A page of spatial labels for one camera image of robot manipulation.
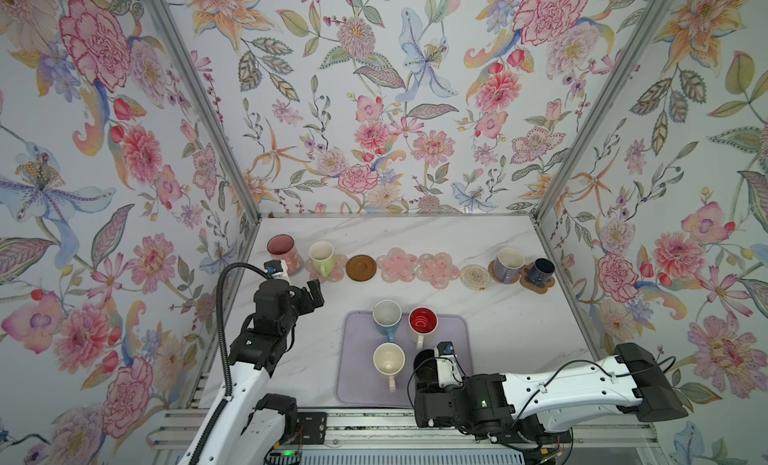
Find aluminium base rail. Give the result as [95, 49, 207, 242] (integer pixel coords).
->
[145, 406, 672, 465]

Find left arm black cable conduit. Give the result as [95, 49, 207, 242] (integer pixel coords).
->
[185, 262, 271, 465]

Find pink flower coaster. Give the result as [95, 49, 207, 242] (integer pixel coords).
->
[376, 247, 418, 283]
[415, 252, 460, 290]
[304, 254, 348, 283]

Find corner aluminium post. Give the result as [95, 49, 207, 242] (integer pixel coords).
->
[531, 0, 674, 226]
[143, 0, 261, 225]

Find lilac mug white inside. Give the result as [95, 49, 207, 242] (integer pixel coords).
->
[491, 248, 526, 285]

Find left corner aluminium post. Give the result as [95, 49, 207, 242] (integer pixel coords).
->
[143, 0, 261, 225]

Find red inside white mug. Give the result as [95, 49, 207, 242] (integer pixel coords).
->
[408, 307, 439, 350]

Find blue mug white inside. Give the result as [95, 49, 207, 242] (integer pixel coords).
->
[372, 300, 402, 343]

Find green mug white inside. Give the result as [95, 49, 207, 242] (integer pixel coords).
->
[309, 241, 336, 278]

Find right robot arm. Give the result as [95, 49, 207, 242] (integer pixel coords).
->
[406, 342, 688, 448]

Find cream mug pink handle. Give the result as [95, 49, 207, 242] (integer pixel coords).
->
[373, 343, 406, 393]

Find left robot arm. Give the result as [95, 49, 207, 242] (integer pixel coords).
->
[180, 260, 325, 464]

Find brown wooden round coaster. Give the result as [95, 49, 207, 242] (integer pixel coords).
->
[345, 255, 377, 282]

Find lilac drying mat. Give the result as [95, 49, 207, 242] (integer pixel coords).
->
[336, 311, 473, 408]

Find woven rattan round coaster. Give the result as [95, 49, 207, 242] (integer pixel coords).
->
[488, 260, 521, 285]

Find white embroidered round coaster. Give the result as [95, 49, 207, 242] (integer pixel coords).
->
[460, 264, 491, 291]

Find black mug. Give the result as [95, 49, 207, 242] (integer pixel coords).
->
[412, 349, 439, 391]

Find brown paw shaped coaster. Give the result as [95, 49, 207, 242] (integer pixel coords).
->
[519, 266, 556, 295]

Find right corner aluminium post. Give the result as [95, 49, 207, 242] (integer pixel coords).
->
[531, 0, 674, 226]

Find grey round knitted coaster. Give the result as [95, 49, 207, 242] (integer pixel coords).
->
[275, 260, 304, 280]

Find small dark blue mug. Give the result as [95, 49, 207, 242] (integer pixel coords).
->
[526, 258, 555, 288]

